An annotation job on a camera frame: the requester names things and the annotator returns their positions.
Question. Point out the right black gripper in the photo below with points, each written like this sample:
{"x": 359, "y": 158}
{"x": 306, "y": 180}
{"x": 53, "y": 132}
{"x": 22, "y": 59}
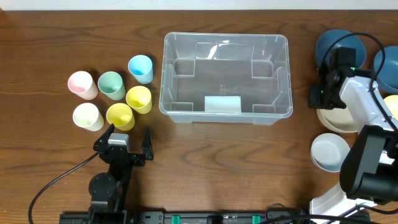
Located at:
{"x": 319, "y": 100}

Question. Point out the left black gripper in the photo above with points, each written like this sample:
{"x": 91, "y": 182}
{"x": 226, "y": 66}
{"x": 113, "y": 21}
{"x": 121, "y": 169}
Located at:
{"x": 125, "y": 157}

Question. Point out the dark blue bowl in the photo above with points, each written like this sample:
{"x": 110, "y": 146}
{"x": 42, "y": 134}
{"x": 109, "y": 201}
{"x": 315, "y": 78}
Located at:
{"x": 387, "y": 78}
{"x": 330, "y": 36}

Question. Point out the beige large bowl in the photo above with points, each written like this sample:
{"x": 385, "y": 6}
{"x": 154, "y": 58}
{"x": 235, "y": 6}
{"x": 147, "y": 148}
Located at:
{"x": 337, "y": 120}

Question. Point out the yellow small bowl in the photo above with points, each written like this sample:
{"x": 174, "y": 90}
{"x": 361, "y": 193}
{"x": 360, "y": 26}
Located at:
{"x": 392, "y": 104}

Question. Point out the light grey small bowl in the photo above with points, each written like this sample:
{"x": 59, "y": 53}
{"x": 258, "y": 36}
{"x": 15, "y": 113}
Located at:
{"x": 328, "y": 152}

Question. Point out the clear plastic storage container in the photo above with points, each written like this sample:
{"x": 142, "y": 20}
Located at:
{"x": 226, "y": 78}

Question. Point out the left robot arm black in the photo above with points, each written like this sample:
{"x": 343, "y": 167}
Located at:
{"x": 108, "y": 190}

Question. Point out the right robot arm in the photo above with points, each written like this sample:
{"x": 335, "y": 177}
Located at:
{"x": 368, "y": 174}

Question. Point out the yellow plastic cup lower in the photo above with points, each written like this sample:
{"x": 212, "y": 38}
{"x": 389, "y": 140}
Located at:
{"x": 121, "y": 115}

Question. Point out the yellow plastic cup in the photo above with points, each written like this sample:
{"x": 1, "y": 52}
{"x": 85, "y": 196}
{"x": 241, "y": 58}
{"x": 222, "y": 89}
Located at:
{"x": 139, "y": 98}
{"x": 121, "y": 115}

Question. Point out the white plastic cup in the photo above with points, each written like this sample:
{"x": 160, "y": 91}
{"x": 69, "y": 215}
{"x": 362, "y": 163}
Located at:
{"x": 88, "y": 116}

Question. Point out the yellow plastic cup upper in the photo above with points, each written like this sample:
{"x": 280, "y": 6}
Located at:
{"x": 139, "y": 98}

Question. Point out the green plastic cup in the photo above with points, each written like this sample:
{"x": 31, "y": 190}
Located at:
{"x": 111, "y": 84}

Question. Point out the pink plastic cup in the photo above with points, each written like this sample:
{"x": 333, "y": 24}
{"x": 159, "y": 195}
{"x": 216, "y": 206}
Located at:
{"x": 82, "y": 84}

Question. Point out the blue plastic cup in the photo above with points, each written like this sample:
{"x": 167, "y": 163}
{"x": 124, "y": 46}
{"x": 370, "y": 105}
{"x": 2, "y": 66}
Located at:
{"x": 141, "y": 67}

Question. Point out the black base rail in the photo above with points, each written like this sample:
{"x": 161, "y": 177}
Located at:
{"x": 158, "y": 217}

